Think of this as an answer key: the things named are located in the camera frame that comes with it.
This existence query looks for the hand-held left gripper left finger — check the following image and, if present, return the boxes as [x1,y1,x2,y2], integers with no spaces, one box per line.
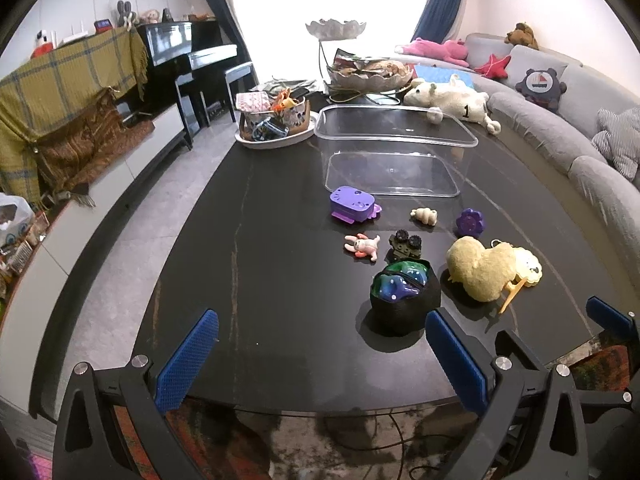
[52,308,221,480]

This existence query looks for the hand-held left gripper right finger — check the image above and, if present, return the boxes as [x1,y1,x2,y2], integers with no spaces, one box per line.
[424,308,591,480]

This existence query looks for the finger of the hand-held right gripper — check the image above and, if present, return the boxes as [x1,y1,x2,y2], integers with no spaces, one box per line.
[495,330,551,373]
[586,296,640,346]

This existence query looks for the black fabric pouch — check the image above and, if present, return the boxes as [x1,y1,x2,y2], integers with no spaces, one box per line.
[369,258,442,337]

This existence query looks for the yellow plush chick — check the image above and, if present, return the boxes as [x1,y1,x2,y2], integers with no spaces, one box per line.
[446,236,528,313]

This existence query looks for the green blue plastic toy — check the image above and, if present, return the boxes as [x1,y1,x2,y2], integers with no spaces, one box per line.
[375,260,431,303]

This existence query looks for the black toy car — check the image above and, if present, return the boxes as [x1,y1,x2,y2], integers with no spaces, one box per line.
[384,230,423,264]

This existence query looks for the purple flower toy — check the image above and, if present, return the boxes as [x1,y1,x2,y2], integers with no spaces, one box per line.
[455,208,487,238]

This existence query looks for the pink rabbit toy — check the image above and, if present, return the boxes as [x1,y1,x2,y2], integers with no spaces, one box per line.
[343,233,382,262]

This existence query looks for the purple hippo toy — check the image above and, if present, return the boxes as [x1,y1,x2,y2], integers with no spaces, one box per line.
[329,186,385,225]

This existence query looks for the clear plastic storage box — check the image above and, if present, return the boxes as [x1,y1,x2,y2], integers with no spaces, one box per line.
[314,104,479,198]

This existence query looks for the grey striped star cushion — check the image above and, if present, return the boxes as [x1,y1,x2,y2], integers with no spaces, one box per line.
[591,107,640,183]

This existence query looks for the white low cabinet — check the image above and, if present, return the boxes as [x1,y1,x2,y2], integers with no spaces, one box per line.
[0,105,193,416]

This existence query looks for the grey curved sofa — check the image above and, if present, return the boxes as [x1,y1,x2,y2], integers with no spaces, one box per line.
[395,32,640,261]

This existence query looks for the white plastic bag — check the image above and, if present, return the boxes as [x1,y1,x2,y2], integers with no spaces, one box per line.
[0,192,36,248]

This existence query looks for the navy ship wheel cushion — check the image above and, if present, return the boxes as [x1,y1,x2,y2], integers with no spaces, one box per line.
[515,67,567,113]

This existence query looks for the brown patterned cloth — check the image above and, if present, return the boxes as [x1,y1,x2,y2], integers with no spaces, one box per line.
[35,87,153,208]

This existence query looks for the blue smart watch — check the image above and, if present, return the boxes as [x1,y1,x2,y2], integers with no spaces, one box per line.
[252,120,290,141]

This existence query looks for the white oval tray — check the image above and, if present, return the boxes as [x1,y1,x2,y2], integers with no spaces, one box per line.
[235,112,319,149]

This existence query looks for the white sheep plush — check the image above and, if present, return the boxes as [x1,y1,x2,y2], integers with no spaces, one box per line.
[403,74,502,135]

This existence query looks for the patterned basket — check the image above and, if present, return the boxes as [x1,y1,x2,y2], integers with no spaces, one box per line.
[240,97,311,141]

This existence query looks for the pink knitted pouch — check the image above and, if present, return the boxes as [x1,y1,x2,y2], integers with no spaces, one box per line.
[236,91,273,112]

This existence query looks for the red star cushion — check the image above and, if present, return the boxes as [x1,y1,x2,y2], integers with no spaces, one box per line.
[474,53,512,80]

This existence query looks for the orange glasses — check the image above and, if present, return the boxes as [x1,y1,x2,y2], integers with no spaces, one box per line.
[271,88,301,111]

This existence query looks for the brown bear plush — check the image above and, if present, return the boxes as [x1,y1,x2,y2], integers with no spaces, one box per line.
[504,22,540,51]

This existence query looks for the stack of magazines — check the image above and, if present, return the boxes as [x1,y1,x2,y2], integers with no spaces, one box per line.
[260,78,321,96]

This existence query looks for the black piano bench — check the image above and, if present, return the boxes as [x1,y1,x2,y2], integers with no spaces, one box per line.
[223,61,256,123]

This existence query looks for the pile of snack packets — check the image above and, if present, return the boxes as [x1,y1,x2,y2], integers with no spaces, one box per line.
[332,50,408,78]

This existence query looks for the pink plush toy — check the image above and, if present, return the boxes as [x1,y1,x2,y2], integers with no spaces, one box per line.
[395,37,471,67]

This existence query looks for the yellow plaid blanket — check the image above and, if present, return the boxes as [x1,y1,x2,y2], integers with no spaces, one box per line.
[0,26,149,206]

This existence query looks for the black upright piano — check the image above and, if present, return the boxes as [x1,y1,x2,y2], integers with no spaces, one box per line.
[136,20,238,151]

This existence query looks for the white router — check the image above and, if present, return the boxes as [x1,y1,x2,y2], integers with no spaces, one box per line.
[59,20,91,46]

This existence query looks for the leaf-shaped two-tier bowl stand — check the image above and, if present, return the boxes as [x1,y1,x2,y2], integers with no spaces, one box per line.
[305,19,416,103]

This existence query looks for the red white plush toy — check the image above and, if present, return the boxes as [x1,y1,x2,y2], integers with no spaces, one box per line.
[30,29,57,58]

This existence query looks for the black cable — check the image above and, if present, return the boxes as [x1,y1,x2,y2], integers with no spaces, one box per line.
[320,410,436,480]

